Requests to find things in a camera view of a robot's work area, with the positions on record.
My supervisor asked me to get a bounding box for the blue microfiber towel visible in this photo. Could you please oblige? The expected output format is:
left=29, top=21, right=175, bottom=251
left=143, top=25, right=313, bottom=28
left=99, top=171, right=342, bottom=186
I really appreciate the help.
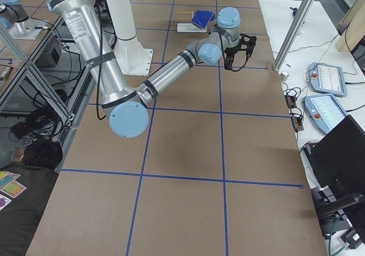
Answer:
left=191, top=10, right=215, bottom=29

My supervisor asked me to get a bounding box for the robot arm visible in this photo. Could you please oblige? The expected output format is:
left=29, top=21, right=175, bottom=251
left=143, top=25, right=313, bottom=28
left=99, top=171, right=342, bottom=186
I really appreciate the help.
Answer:
left=47, top=0, right=242, bottom=138

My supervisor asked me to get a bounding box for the second grey robot base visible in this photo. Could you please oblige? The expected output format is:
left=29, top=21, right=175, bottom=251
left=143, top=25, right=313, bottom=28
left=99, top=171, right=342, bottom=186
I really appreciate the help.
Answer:
left=1, top=0, right=42, bottom=40

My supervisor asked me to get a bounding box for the white wooden towel rack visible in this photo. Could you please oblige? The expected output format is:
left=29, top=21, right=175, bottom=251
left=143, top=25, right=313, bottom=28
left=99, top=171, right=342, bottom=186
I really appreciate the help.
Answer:
left=177, top=10, right=214, bottom=33

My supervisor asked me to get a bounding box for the blue teach pendant tablet far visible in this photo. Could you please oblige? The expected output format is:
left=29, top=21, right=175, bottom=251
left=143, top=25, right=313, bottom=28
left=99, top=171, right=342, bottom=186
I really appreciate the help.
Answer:
left=308, top=62, right=347, bottom=97

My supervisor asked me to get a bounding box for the blue teach pendant tablet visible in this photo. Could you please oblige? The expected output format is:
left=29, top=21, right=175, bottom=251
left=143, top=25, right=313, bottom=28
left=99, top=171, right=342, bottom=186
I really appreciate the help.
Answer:
left=303, top=93, right=348, bottom=134
left=308, top=62, right=347, bottom=97

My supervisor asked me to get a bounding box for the blue teach pendant tablet near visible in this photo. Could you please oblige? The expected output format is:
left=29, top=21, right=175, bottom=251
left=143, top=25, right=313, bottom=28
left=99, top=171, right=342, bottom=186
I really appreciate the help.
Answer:
left=303, top=93, right=348, bottom=134

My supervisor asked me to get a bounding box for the black power box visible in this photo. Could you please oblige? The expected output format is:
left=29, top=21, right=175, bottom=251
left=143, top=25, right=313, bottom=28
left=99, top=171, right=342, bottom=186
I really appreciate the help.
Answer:
left=35, top=39, right=62, bottom=67

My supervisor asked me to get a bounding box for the black monitor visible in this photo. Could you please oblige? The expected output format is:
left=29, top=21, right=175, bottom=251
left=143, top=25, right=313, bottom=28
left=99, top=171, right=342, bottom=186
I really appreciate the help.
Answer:
left=304, top=115, right=364, bottom=235

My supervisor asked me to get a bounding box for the person in dark shirt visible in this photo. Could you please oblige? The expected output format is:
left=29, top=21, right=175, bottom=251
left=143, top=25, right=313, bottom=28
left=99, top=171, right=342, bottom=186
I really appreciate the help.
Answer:
left=1, top=139, right=63, bottom=255

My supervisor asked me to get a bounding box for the aluminium frame post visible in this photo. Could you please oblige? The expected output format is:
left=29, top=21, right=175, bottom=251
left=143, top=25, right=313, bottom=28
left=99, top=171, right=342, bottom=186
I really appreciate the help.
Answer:
left=273, top=0, right=315, bottom=72

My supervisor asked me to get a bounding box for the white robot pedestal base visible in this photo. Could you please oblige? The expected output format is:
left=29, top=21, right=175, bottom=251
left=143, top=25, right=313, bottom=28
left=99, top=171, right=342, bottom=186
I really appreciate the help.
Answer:
left=106, top=0, right=153, bottom=76

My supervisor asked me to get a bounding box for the aluminium table frame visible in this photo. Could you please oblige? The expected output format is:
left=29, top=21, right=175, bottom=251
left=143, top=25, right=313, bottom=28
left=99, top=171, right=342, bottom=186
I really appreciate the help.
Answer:
left=1, top=17, right=95, bottom=144

